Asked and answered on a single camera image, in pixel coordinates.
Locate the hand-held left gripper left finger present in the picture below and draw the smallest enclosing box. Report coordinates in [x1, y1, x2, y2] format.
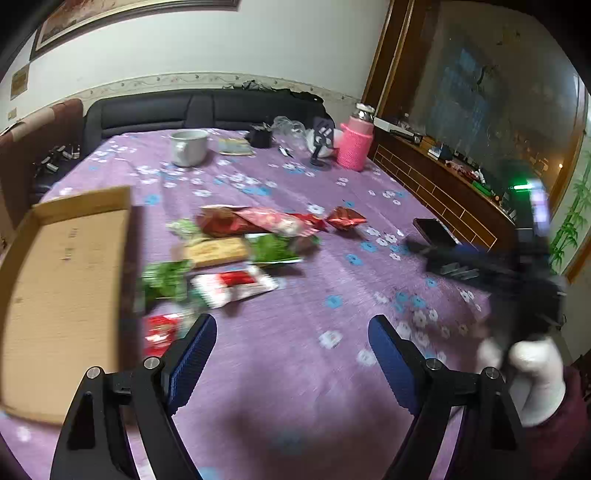
[48, 313, 219, 480]

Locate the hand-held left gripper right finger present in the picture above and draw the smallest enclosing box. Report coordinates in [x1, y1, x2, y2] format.
[368, 315, 539, 480]

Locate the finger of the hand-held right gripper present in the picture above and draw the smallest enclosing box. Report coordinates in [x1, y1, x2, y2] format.
[405, 237, 490, 284]

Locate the brown cardboard box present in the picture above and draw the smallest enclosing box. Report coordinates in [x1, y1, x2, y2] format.
[0, 185, 139, 425]

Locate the person's right forearm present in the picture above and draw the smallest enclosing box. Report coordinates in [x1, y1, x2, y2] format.
[522, 364, 591, 480]

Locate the person's right hand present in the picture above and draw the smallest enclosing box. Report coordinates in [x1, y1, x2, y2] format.
[478, 335, 566, 428]

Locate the black smartphone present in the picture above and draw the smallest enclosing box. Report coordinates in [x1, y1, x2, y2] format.
[412, 218, 462, 247]

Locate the small red snack packet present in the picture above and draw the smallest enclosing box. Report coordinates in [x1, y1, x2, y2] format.
[144, 313, 185, 356]

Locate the wooden display cabinet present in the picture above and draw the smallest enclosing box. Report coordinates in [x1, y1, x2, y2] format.
[360, 0, 591, 287]

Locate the red and white snack packet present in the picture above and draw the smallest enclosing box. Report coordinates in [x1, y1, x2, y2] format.
[190, 268, 280, 309]

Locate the beige cracker packet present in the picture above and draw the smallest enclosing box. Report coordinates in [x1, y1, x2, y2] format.
[178, 237, 252, 268]

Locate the red foil snack packet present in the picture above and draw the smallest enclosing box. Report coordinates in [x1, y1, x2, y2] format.
[325, 206, 368, 232]

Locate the pale green snack packet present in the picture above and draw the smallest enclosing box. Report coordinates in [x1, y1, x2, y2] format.
[166, 219, 208, 243]

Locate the red packet yellow round label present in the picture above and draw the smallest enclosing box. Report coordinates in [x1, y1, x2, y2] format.
[286, 212, 328, 234]

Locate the long red pink snack packet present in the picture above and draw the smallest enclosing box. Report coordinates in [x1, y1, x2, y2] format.
[196, 205, 301, 236]

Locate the pink knit-sleeved bottle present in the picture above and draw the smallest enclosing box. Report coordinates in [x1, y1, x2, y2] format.
[336, 104, 376, 172]

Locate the white bowl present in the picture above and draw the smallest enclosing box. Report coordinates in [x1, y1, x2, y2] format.
[305, 128, 345, 158]

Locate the grey phone stand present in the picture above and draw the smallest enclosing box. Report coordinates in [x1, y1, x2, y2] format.
[308, 116, 335, 171]

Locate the purple floral tablecloth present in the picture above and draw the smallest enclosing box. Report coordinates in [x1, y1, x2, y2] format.
[0, 127, 522, 480]

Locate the white mug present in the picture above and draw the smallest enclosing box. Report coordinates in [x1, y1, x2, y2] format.
[170, 129, 209, 168]

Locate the clear plastic container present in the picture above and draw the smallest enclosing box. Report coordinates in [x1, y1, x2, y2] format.
[272, 115, 308, 139]

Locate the colourful booklet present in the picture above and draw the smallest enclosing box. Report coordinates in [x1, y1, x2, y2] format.
[217, 137, 254, 157]

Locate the black pouch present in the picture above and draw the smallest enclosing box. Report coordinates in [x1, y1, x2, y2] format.
[248, 124, 273, 149]

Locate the black sofa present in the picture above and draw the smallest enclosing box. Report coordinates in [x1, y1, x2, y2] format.
[83, 89, 333, 139]

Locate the green bamboo wall decal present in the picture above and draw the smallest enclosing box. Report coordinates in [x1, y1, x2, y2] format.
[549, 152, 591, 273]

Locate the small wall plaque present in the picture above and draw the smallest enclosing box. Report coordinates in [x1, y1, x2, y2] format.
[10, 65, 29, 99]

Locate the framed wall painting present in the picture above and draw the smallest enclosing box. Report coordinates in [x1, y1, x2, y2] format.
[30, 0, 241, 61]

